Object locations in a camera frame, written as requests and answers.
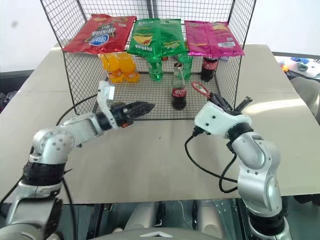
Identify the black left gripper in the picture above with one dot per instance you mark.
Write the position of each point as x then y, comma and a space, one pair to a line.
121, 115

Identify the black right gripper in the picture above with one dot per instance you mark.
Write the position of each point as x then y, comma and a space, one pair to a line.
238, 108

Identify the red bottle opener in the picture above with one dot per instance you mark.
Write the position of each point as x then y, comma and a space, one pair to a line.
205, 92

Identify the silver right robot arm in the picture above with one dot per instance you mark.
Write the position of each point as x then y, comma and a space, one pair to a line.
257, 160

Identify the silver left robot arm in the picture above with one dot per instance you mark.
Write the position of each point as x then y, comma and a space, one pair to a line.
52, 146

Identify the plastic cola bottle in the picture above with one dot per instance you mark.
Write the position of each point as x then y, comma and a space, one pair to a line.
208, 68

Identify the glass cola bottle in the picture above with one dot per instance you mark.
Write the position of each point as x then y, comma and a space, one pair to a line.
179, 96

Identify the green soda plastic bottle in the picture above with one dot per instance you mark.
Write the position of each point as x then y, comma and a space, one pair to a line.
186, 63
155, 70

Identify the orange soda plastic bottle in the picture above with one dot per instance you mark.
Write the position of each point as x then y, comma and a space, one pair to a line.
130, 68
111, 66

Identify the magenta chips bag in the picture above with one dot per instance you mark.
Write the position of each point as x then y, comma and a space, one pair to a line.
212, 37

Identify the green chips bag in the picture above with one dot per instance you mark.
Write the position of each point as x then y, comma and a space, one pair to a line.
155, 37

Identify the red chips bag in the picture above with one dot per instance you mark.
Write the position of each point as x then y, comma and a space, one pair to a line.
102, 35

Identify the grey chair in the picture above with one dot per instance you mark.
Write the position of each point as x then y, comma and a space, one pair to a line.
307, 92

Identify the cluttered background desk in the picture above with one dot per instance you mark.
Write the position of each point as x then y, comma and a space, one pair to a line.
300, 63

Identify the grey rounded robot leg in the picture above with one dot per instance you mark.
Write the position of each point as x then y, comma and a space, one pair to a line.
210, 215
142, 215

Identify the silver robot torso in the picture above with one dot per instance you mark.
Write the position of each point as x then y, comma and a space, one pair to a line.
157, 235

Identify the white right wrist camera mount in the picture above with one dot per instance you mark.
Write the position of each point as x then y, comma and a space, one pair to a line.
217, 118

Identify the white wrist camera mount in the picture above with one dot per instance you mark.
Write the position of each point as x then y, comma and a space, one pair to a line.
105, 92
217, 118

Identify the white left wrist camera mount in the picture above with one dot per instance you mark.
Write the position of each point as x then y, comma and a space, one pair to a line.
105, 92

